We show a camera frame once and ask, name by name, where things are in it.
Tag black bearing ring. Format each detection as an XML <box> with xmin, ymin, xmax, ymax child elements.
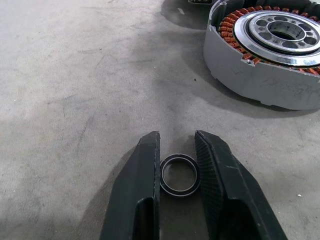
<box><xmin>159</xmin><ymin>153</ymin><xmax>201</xmax><ymax>198</ymax></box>

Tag grey motor housing copper windings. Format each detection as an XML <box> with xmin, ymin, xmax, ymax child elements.
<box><xmin>202</xmin><ymin>0</ymin><xmax>320</xmax><ymax>111</ymax></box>

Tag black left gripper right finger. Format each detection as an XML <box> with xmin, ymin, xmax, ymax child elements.
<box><xmin>194</xmin><ymin>129</ymin><xmax>288</xmax><ymax>240</ymax></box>

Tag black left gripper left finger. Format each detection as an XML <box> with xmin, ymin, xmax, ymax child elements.
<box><xmin>99</xmin><ymin>130</ymin><xmax>161</xmax><ymax>240</ymax></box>

